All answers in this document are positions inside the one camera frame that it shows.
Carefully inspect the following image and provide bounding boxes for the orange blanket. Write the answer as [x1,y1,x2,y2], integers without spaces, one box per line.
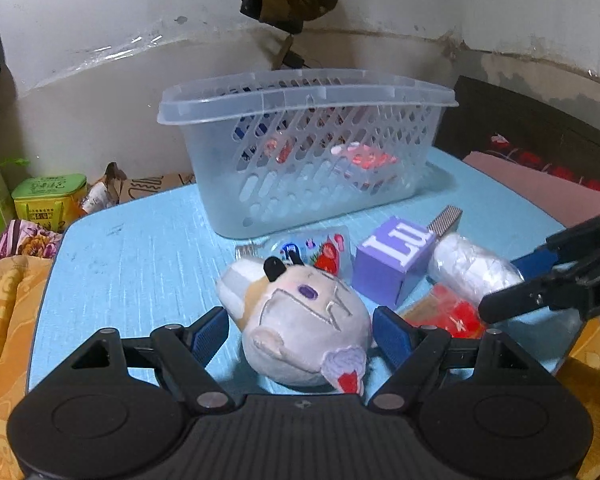
[0,255,600,480]

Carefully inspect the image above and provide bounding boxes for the crumpled brown packet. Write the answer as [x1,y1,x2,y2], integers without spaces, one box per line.
[82,162,126,216]

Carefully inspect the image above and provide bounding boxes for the red snack packet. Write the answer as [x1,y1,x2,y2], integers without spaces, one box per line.
[400,282,488,341]

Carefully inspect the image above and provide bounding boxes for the floral cloth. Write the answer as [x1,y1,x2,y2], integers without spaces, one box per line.
[0,219,63,261]

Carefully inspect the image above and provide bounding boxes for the clear plastic basket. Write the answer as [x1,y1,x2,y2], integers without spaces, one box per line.
[157,67,458,240]

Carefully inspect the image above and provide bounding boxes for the dark red patterned cloth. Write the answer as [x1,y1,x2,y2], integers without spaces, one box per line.
[485,132,600,196]

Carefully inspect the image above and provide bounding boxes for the red wrapped packet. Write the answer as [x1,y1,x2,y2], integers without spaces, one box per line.
[330,142,398,181]

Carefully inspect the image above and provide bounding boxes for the purple cardboard box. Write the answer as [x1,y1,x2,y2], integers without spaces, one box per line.
[354,216,437,309]

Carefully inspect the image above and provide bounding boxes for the orange-red wrapped item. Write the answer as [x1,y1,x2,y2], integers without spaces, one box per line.
[265,140,293,163]

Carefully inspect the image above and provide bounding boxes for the clear strawberry jelly packet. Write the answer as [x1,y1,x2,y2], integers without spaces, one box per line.
[262,225,353,286]

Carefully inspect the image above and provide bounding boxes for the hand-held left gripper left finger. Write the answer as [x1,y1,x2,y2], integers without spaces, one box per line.
[70,307,233,411]

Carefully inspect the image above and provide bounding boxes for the green tin box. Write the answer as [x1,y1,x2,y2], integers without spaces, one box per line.
[11,174,88,233]

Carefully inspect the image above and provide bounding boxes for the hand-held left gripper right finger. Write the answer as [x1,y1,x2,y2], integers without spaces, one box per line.
[369,306,536,411]

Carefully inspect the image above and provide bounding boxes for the blue small item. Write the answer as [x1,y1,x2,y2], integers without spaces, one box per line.
[235,120,266,142]

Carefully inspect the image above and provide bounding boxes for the white plush toy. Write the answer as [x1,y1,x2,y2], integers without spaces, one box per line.
[216,256,372,395]

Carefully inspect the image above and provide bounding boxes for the cardboard piece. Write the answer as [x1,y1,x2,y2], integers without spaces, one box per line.
[112,172,196,203]

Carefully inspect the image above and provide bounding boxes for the wooden wall block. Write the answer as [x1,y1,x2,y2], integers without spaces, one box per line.
[272,35,293,69]

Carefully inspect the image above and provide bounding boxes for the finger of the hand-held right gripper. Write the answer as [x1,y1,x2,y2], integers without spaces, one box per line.
[479,270,588,325]
[511,209,600,281]

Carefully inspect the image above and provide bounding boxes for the white plastic-wrapped roll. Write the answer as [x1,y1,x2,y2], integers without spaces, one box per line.
[426,232,526,298]

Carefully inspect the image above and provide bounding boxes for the dark wooden headboard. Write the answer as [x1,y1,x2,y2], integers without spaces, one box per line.
[432,76,600,196]

